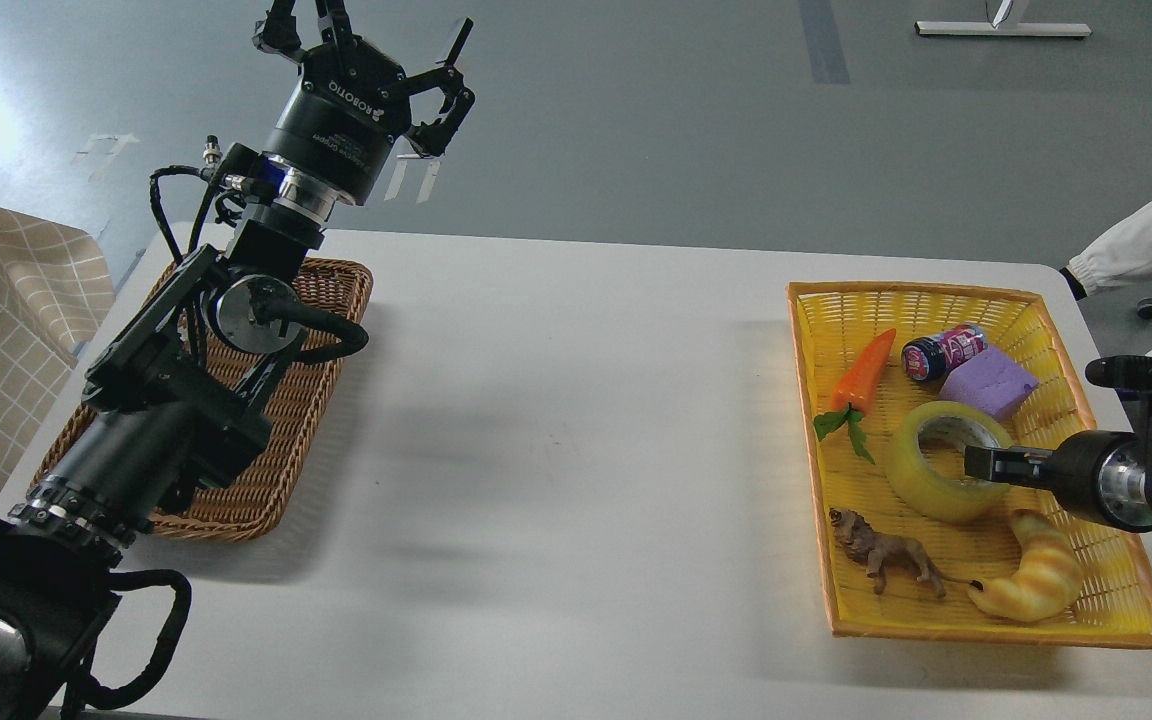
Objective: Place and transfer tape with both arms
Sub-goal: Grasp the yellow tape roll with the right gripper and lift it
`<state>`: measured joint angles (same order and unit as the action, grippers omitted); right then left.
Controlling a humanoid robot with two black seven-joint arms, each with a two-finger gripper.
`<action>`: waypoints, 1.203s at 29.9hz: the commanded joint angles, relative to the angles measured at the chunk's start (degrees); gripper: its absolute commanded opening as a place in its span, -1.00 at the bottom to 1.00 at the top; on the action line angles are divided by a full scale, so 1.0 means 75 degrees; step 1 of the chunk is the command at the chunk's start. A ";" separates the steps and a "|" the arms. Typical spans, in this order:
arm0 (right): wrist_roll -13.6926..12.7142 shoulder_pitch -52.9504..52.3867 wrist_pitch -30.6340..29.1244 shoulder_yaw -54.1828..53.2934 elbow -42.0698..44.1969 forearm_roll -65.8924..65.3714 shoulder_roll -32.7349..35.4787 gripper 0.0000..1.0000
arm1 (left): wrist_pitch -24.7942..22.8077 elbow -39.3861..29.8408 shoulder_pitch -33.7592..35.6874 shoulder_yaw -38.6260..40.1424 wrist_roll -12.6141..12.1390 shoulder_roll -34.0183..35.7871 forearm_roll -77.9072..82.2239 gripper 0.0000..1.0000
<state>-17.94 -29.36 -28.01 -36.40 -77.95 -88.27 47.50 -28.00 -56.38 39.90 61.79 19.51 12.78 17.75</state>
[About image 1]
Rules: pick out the brown toy lion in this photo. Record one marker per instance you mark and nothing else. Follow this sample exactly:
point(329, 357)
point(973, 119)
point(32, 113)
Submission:
point(875, 550)

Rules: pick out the toy croissant bread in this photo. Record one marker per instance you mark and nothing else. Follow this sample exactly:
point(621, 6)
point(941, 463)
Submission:
point(1047, 581)

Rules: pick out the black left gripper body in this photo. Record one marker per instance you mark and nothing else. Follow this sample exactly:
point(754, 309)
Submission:
point(337, 126)

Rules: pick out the small purple can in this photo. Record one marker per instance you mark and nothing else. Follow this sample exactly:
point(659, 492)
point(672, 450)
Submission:
point(931, 357)

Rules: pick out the orange toy carrot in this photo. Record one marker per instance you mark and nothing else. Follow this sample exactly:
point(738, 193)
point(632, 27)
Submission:
point(855, 394)

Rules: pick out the white metal stand base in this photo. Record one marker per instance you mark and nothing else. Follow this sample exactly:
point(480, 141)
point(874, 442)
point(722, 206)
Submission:
point(1006, 21)

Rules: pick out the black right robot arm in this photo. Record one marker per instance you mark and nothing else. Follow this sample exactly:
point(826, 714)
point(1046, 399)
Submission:
point(1131, 377)

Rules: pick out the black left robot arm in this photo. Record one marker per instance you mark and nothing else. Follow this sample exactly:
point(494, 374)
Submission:
point(70, 621)

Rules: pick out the yellow tape roll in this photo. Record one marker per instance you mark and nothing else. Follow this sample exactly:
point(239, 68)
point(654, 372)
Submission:
point(925, 465)

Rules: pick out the yellow plastic basket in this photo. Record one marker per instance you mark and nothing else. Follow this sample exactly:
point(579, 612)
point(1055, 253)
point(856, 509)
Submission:
point(831, 323)

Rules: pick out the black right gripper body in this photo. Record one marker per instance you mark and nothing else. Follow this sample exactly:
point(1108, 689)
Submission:
point(1099, 476)

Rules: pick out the purple foam block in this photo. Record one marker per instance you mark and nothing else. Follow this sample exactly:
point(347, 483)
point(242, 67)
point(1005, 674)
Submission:
point(992, 383)

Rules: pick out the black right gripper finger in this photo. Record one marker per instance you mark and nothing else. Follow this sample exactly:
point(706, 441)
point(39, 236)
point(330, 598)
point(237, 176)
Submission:
point(1006, 478)
point(1016, 462)

